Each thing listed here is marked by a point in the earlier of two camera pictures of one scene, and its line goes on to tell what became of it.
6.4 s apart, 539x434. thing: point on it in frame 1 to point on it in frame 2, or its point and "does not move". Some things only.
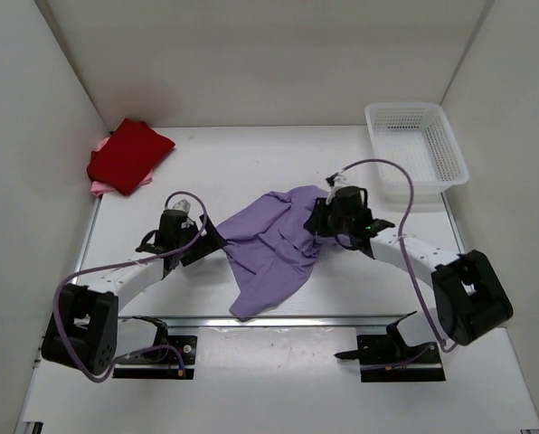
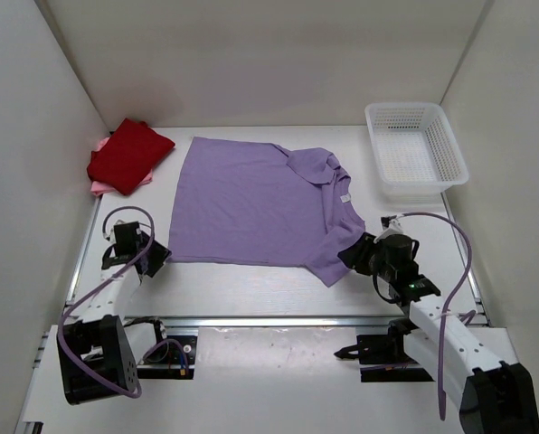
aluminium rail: [339, 322] does not move
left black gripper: [207, 243] to [161, 253]
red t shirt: [129, 156] does not move
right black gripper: [317, 223] to [355, 257]
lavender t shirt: [270, 250] to [259, 202]
